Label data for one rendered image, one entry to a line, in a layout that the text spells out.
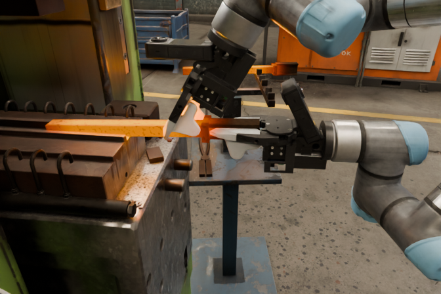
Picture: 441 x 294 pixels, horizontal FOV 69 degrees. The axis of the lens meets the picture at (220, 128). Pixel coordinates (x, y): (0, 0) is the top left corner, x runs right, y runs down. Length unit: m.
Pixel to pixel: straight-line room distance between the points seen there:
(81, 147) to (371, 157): 0.50
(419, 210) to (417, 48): 3.72
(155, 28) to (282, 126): 3.84
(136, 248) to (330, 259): 1.32
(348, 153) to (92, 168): 0.43
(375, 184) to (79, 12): 0.73
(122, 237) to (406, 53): 3.92
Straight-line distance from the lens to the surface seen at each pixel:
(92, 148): 0.62
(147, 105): 0.79
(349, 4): 0.43
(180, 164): 0.74
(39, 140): 0.69
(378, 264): 1.84
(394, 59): 4.21
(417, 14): 0.51
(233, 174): 1.05
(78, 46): 0.88
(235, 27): 0.49
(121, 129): 0.62
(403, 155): 0.61
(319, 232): 1.89
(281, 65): 1.22
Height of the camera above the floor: 1.28
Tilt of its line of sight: 27 degrees down
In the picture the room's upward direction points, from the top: straight up
